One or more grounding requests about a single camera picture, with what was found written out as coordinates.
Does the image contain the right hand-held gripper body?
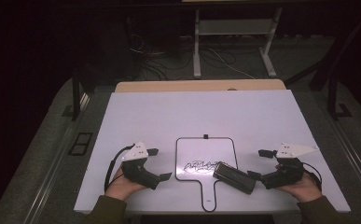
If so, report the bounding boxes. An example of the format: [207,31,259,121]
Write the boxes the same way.
[259,142,320,190]

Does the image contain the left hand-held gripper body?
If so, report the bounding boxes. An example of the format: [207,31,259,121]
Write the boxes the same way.
[120,141,162,191]

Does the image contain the black whiteboard eraser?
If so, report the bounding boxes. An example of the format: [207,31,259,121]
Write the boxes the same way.
[212,162,257,196]

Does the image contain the small whiteboard with handle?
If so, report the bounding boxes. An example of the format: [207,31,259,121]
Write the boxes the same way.
[174,133,239,214]

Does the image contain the person's left hand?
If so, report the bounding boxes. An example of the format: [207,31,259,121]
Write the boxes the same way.
[104,166,148,202]

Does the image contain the person's right hand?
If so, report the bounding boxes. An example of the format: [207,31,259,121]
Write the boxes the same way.
[274,172,324,203]

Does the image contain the black metal stand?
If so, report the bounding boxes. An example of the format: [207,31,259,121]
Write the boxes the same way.
[326,76,354,121]

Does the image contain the white metal stand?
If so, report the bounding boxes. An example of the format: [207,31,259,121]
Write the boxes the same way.
[192,7,284,78]

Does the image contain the black diagonal bar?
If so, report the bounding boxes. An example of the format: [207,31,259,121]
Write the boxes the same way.
[284,7,361,91]

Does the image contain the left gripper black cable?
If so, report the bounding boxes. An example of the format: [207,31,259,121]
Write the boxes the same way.
[104,143,136,193]

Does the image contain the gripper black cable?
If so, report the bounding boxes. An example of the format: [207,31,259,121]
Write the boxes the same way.
[104,143,136,193]
[302,161,324,191]

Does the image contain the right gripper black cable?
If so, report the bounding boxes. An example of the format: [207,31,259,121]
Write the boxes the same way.
[302,161,324,191]

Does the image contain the black floor cables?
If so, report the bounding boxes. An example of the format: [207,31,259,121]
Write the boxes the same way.
[128,31,207,81]

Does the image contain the white floor cable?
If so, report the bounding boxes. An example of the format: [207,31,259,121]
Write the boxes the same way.
[207,47,257,79]

